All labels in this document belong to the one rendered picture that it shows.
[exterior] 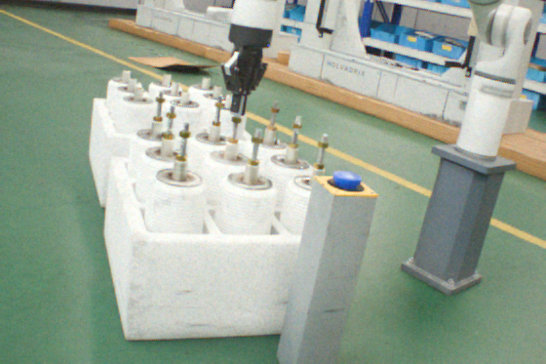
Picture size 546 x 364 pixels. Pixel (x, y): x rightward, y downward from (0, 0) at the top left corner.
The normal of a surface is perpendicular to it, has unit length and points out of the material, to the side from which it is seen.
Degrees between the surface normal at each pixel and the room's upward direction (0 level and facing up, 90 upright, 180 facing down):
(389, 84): 90
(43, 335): 0
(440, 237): 90
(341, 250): 90
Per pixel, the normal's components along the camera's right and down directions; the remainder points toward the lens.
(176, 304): 0.36, 0.33
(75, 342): 0.18, -0.94
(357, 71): -0.73, 0.07
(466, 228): -0.05, 0.28
